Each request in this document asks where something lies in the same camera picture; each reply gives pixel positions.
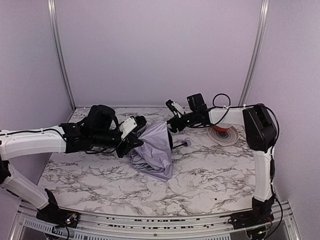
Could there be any lavender folding umbrella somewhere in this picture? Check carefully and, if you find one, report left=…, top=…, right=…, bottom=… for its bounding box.
left=128, top=120, right=191, bottom=182

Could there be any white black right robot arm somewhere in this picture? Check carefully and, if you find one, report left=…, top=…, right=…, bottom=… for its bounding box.
left=165, top=93, right=279, bottom=225

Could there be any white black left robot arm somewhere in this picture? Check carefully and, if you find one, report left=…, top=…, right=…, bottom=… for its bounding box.
left=0, top=105, right=147, bottom=219

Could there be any orange white bowl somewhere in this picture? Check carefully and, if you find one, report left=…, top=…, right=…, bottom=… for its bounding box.
left=213, top=123, right=232, bottom=132

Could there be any white ringed plate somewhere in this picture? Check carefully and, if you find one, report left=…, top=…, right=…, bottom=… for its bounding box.
left=207, top=126, right=239, bottom=147

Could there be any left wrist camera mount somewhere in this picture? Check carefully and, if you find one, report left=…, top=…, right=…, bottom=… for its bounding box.
left=119, top=116, right=137, bottom=140

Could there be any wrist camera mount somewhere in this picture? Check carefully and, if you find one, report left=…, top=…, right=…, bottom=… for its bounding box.
left=165, top=99, right=185, bottom=118
left=119, top=116, right=137, bottom=140

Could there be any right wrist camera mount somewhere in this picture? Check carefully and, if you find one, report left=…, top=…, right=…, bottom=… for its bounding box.
left=165, top=99, right=185, bottom=118

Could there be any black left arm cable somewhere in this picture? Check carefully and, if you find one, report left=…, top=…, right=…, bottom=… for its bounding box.
left=0, top=112, right=123, bottom=155

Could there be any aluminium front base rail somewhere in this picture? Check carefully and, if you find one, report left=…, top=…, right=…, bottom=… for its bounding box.
left=9, top=201, right=301, bottom=240

